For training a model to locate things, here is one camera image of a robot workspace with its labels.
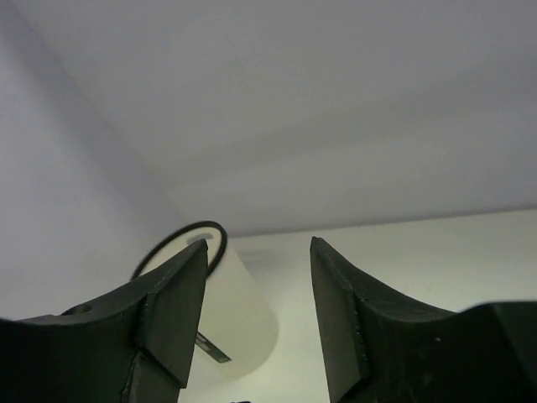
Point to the white bin with black rim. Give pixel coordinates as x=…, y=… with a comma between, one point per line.
x=238, y=329

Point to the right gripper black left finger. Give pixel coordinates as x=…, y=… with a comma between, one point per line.
x=133, y=344

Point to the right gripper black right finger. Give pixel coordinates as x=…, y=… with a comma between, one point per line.
x=380, y=345

